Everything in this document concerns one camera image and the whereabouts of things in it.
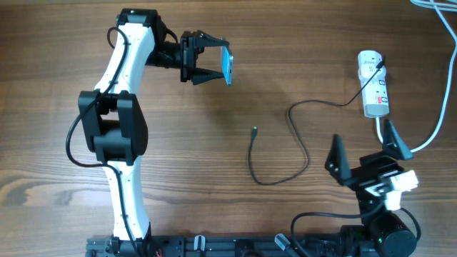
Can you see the white power strip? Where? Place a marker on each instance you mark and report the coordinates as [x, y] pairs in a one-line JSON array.
[[374, 93]]

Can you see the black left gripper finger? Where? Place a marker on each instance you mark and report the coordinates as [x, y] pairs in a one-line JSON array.
[[202, 40], [200, 76]]

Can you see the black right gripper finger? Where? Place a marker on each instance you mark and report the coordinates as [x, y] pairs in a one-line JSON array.
[[393, 145], [337, 163]]

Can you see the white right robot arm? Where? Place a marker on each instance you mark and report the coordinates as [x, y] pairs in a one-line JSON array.
[[388, 233]]

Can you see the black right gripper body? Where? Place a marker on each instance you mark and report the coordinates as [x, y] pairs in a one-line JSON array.
[[371, 167]]

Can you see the white charger plug adapter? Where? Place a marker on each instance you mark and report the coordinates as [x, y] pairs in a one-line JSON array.
[[370, 70]]

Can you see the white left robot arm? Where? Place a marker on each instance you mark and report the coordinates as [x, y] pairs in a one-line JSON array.
[[114, 126]]

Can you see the blue screen smartphone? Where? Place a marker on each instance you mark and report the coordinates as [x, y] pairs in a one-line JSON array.
[[227, 64]]

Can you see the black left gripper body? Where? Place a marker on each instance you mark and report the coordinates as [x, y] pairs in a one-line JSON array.
[[187, 56]]

